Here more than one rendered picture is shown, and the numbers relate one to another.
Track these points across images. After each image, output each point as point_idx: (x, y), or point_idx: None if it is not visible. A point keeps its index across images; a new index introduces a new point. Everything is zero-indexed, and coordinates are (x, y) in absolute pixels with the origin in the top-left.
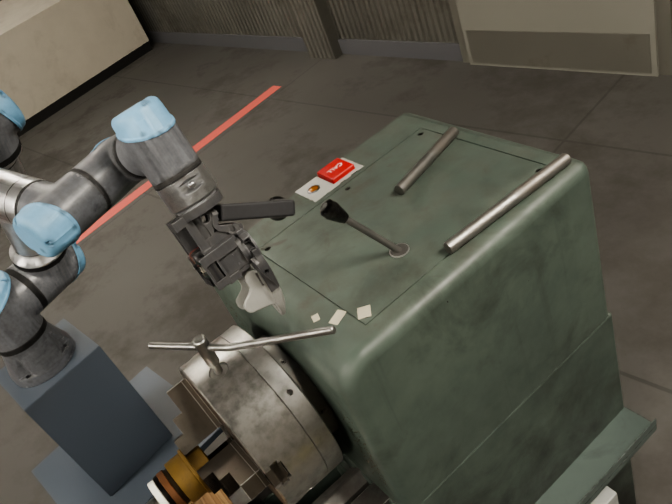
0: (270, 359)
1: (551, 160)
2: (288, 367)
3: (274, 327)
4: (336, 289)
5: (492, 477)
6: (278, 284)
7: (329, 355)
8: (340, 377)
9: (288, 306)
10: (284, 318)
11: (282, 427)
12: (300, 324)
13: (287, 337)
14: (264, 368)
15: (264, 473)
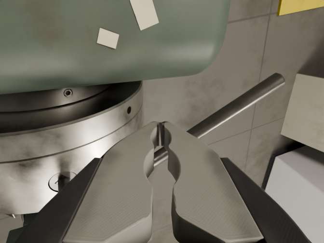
0: (92, 120)
1: None
2: (80, 90)
3: (25, 90)
4: None
5: None
6: (230, 162)
7: (179, 66)
8: (201, 71)
9: (19, 57)
10: (40, 75)
11: (140, 123)
12: (89, 65)
13: (203, 136)
14: (98, 130)
15: None
